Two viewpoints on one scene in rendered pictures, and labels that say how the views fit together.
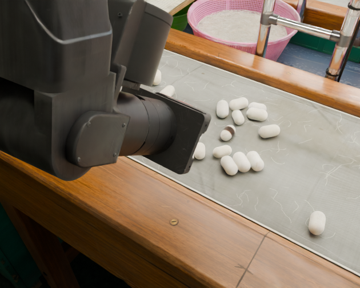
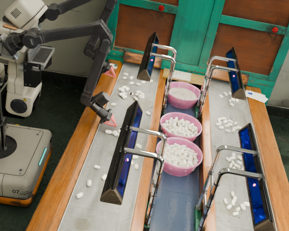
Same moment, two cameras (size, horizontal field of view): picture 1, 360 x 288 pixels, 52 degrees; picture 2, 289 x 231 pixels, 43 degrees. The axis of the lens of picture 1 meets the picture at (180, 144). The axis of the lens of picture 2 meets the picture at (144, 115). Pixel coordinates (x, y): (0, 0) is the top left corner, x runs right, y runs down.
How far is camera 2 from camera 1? 2.30 m
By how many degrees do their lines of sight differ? 45
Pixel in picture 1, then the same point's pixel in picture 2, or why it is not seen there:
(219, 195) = (113, 95)
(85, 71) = (90, 46)
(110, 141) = (90, 54)
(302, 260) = not seen: hidden behind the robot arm
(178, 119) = (106, 66)
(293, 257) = not seen: hidden behind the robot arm
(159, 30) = not seen: hidden behind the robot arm
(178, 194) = (108, 87)
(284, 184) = (121, 101)
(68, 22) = (90, 42)
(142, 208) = (102, 84)
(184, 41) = (160, 83)
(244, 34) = (180, 95)
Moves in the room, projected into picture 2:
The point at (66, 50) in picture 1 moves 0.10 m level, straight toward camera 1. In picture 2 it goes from (88, 43) to (75, 46)
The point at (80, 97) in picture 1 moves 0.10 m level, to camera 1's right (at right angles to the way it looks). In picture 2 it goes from (88, 48) to (94, 55)
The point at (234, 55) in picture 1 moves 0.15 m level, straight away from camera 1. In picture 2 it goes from (160, 90) to (179, 90)
